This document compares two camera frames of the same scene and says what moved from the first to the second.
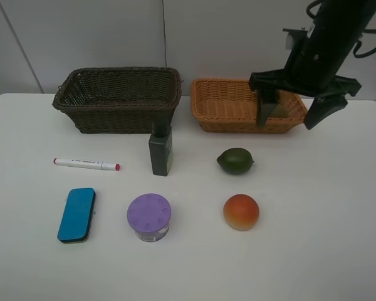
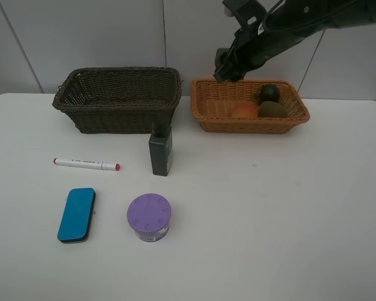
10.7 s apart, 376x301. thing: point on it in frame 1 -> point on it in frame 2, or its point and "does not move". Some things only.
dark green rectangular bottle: x=161 y=148 does not move
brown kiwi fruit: x=279 y=111 does not move
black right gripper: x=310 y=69 -> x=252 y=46
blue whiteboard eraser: x=76 y=219 does not move
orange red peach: x=241 y=212 -> x=245 y=110
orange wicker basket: x=230 y=106 does not move
